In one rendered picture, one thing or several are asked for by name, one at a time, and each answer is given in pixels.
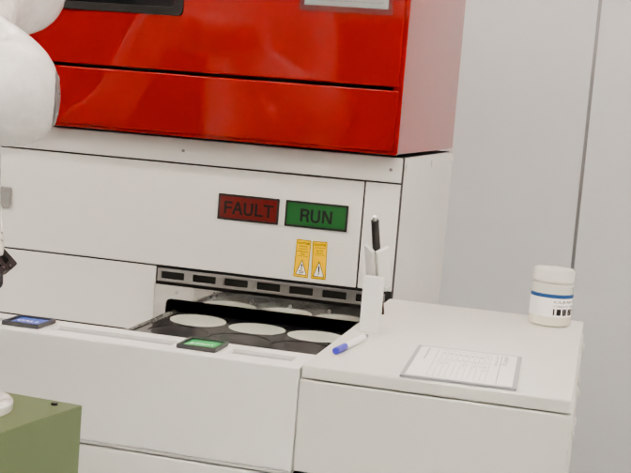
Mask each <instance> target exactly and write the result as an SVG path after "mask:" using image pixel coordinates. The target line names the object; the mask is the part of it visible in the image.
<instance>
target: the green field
mask: <svg viewBox="0 0 631 473"><path fill-rule="evenodd" d="M345 222H346V208H344V207H335V206H318V205H308V204H299V203H289V202H288V204H287V215H286V224H296V225H304V226H314V227H322V228H331V229H340V230H345Z"/></svg>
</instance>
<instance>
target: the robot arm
mask: <svg viewBox="0 0 631 473"><path fill-rule="evenodd" d="M65 1H66V0H0V199H1V160H2V148H1V146H21V145H30V144H33V143H35V142H37V141H39V140H41V139H42V138H43V137H44V136H45V135H47V134H48V133H49V132H50V131H51V129H52V128H53V126H54V125H55V123H56V119H57V118H58V113H59V108H60V97H61V92H60V79H59V75H58V74H57V71H56V69H55V66H54V63H53V61H52V59H51V58H50V56H49V55H48V54H47V53H46V51H45V50H44V49H43V48H42V47H41V46H40V45H39V44H38V43H37V42H36V41H35V40H34V39H33V38H31V37H30V36H29V35H30V34H34V33H37V32H38V31H41V30H43V29H44V28H46V27H48V26H49V25H50V24H52V23H53V22H54V21H55V19H56V18H57V17H58V16H59V14H60V12H61V11H62V9H63V7H64V4H65ZM16 265H17V262H16V261H15V260H14V259H13V258H12V257H11V255H10V254H9V253H8V252H7V251H6V250H5V249H4V231H3V224H2V220H1V204H0V288H1V287H2V285H3V275H5V274H7V273H8V272H9V271H10V270H12V269H13V268H14V267H15V266H16ZM12 408H13V399H12V397H11V396H9V395H8V394H6V393H4V392H3V391H1V390H0V417H2V416H4V415H6V414H8V413H9V412H10V411H11V410H12Z"/></svg>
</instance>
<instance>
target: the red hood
mask: <svg viewBox="0 0 631 473"><path fill-rule="evenodd" d="M465 8H466V0H66V1H65V4H64V7H63V9H62V11H61V12H60V14H59V16H58V17H57V18H56V19H55V21H54V22H53V23H52V24H50V25H49V26H48V27H46V28H44V29H43V30H41V31H38V32H37V33H34V34H30V35H29V36H30V37H31V38H33V39H34V40H35V41H36V42H37V43H38V44H39V45H40V46H41V47H42V48H43V49H44V50H45V51H46V53H47V54H48V55H49V56H50V58H51V59H52V61H53V63H54V66H55V69H56V71H57V74H58V75H59V79H60V92H61V97H60V108H59V113H58V118H57V119H56V123H55V125H56V126H66V127H76V128H87V129H98V130H118V131H128V132H139V133H149V134H160V135H171V136H181V137H192V138H202V139H213V140H224V141H234V142H244V143H255V144H266V145H286V146H296V147H307V148H317V149H329V150H339V151H349V152H360V153H370V154H381V155H392V156H398V155H400V154H408V153H417V152H425V151H434V150H442V149H451V148H453V139H454V120H455V109H456V100H457V89H458V79H459V69H460V59H461V49H462V38H463V29H464V19H465Z"/></svg>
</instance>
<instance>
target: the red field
mask: <svg viewBox="0 0 631 473"><path fill-rule="evenodd" d="M276 212H277V201H271V200H261V199H252V198H242V197H233V196H224V195H221V201H220V214H219V217H225V218H234V219H243V220H252V221H268V222H276Z"/></svg>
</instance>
